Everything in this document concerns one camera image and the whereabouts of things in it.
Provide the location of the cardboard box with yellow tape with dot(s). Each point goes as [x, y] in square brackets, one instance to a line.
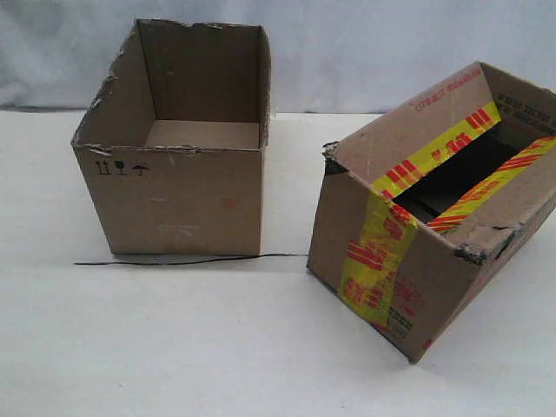
[422, 207]

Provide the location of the open plain cardboard box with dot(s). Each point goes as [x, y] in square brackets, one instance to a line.
[172, 147]

